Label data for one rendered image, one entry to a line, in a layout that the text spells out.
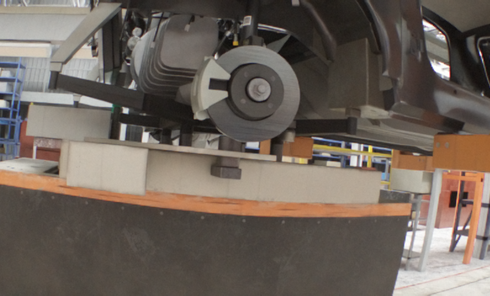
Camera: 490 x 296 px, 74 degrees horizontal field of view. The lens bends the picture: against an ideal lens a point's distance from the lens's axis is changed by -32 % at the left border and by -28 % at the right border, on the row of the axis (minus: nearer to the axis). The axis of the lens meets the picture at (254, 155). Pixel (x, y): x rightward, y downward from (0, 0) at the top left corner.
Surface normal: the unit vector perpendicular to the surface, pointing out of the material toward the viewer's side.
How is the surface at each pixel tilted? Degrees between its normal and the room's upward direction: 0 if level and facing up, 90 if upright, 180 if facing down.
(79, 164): 90
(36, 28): 90
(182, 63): 90
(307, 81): 103
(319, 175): 90
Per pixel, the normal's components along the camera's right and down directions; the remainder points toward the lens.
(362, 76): -0.94, -0.10
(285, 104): 0.34, 0.03
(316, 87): 0.19, 0.24
